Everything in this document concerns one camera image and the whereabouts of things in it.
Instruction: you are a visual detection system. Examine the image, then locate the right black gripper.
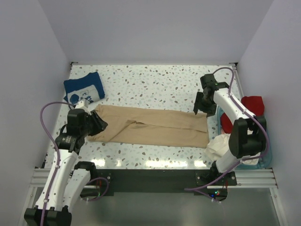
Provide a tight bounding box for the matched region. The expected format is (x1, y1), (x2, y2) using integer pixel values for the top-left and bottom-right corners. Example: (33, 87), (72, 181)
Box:
(193, 92), (216, 118)

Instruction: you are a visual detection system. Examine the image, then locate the beige t-shirt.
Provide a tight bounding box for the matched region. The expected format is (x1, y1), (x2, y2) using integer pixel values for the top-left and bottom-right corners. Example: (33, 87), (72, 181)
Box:
(88, 105), (209, 148)

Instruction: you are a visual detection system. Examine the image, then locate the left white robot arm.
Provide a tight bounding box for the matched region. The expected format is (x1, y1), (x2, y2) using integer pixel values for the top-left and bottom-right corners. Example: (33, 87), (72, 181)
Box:
(24, 108), (108, 226)

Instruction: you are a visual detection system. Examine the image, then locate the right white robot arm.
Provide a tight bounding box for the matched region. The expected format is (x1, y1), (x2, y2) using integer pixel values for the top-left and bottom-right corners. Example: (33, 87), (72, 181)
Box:
(193, 73), (270, 186)

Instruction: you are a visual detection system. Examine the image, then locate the folded blue t-shirt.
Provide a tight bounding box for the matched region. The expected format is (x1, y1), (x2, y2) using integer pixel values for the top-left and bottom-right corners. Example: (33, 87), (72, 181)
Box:
(63, 72), (105, 105)

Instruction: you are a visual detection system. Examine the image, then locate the white t-shirt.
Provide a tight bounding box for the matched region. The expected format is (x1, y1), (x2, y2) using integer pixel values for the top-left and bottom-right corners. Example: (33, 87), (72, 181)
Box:
(204, 134), (261, 167)

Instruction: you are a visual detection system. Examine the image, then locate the red t-shirt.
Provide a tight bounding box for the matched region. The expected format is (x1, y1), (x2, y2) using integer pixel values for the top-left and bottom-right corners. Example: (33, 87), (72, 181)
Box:
(220, 96), (265, 134)

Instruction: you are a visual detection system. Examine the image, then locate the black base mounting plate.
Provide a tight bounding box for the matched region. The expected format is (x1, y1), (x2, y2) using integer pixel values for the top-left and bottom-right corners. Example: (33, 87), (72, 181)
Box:
(79, 168), (237, 203)

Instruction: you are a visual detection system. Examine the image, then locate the clear blue plastic bin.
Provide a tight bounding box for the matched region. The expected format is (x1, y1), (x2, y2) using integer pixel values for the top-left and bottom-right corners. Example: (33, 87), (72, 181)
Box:
(216, 103), (273, 169)

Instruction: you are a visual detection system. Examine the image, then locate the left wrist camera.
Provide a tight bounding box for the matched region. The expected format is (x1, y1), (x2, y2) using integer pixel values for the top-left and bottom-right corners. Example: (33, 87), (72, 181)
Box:
(74, 99), (89, 112)

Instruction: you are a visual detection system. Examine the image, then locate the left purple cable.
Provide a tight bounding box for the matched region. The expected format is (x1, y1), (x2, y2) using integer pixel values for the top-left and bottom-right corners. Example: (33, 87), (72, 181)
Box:
(39, 101), (111, 226)

